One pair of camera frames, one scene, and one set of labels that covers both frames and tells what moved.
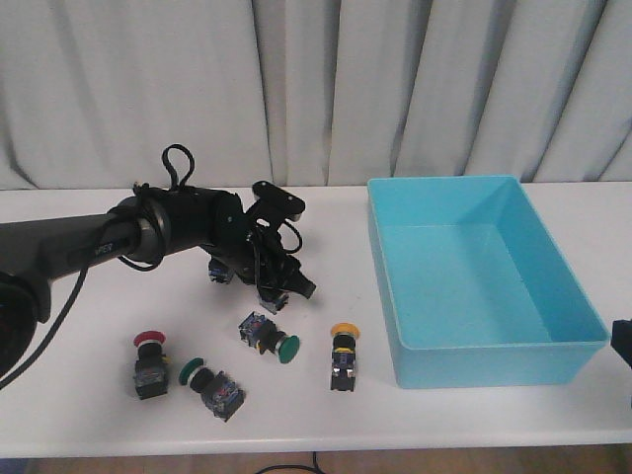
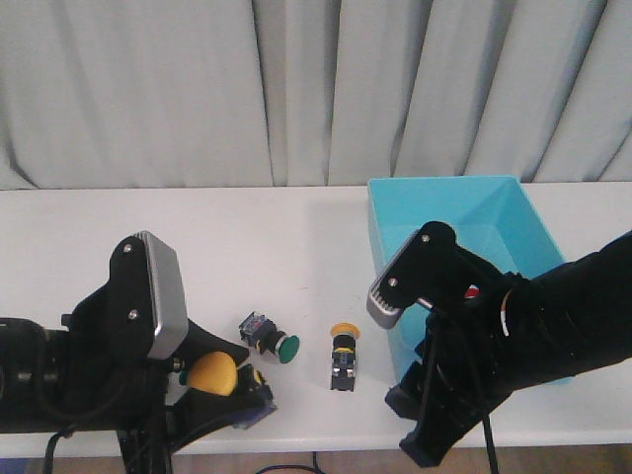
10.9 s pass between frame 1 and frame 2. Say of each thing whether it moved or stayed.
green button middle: stayed
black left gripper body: moved
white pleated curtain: stayed
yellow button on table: stayed
